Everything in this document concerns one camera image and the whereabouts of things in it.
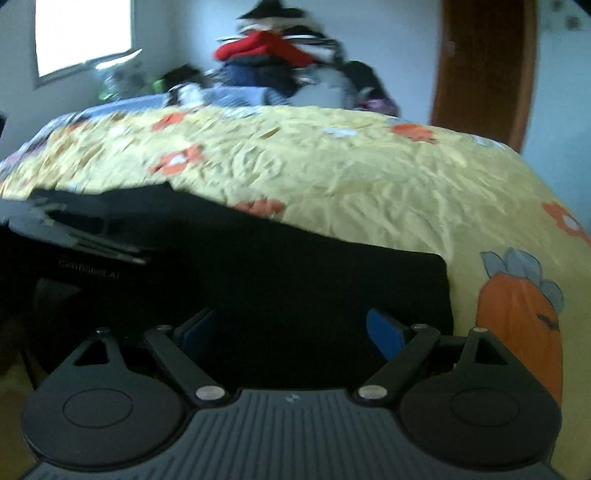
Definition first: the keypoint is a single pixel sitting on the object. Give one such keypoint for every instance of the black white small cloth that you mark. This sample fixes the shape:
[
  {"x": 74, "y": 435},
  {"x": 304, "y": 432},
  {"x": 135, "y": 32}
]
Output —
[{"x": 185, "y": 94}]

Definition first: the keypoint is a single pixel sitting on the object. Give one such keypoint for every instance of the black bag beside pile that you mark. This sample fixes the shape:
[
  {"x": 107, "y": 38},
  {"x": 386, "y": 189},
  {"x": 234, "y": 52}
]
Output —
[{"x": 365, "y": 80}]

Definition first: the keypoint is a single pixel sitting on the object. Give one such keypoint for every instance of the red jacket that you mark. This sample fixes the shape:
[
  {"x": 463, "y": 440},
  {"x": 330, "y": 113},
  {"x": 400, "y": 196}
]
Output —
[{"x": 264, "y": 43}]

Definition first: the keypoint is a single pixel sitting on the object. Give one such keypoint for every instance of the green plastic chair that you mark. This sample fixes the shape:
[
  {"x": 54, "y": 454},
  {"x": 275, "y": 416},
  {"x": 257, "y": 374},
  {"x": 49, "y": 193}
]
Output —
[{"x": 157, "y": 85}]

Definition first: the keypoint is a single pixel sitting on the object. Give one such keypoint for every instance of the white beige clothes stack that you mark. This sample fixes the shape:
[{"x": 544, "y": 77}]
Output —
[{"x": 304, "y": 33}]

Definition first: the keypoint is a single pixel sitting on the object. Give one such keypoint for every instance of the blue striped blanket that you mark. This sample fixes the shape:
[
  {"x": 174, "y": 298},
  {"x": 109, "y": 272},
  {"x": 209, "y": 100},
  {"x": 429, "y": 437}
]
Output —
[{"x": 224, "y": 96}]

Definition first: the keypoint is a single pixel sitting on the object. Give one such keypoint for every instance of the grey garment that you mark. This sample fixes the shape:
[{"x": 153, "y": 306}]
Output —
[{"x": 328, "y": 88}]

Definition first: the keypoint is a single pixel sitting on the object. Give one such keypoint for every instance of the black hat on pile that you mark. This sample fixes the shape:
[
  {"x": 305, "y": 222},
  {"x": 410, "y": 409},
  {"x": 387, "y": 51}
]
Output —
[{"x": 272, "y": 9}]

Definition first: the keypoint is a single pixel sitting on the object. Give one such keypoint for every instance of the black bag by wall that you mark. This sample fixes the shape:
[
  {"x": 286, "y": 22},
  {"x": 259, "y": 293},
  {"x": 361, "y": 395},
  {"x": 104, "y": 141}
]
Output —
[{"x": 184, "y": 74}]

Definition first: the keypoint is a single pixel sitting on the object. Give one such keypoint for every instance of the wooden door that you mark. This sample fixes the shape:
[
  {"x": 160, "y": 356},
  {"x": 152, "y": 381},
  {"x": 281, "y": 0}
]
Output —
[{"x": 487, "y": 69}]

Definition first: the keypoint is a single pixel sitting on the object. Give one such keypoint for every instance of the purple bag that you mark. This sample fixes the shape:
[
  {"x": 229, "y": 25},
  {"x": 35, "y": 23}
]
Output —
[{"x": 385, "y": 106}]

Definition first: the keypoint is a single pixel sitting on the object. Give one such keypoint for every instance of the navy blue jacket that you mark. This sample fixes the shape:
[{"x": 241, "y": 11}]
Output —
[{"x": 261, "y": 71}]

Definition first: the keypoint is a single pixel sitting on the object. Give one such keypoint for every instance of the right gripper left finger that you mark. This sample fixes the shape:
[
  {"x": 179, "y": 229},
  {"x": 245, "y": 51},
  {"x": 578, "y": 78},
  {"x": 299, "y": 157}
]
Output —
[{"x": 119, "y": 398}]

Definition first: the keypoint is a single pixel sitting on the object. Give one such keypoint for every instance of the yellow floral quilt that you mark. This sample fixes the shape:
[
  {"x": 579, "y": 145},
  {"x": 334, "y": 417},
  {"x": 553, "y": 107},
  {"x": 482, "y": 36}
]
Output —
[{"x": 518, "y": 260}]

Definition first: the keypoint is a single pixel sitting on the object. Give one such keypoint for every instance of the floral pillow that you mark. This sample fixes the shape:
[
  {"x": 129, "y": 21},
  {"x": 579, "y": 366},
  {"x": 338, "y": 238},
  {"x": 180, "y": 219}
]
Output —
[{"x": 122, "y": 79}]

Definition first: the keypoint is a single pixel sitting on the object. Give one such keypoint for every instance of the black pants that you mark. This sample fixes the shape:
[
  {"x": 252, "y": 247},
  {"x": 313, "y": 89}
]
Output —
[{"x": 288, "y": 307}]

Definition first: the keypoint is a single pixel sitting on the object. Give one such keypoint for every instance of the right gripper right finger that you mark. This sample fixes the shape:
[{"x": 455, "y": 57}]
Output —
[{"x": 467, "y": 401}]

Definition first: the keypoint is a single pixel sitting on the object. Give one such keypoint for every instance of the window with grey frame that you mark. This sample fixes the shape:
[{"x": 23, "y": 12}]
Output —
[{"x": 72, "y": 36}]

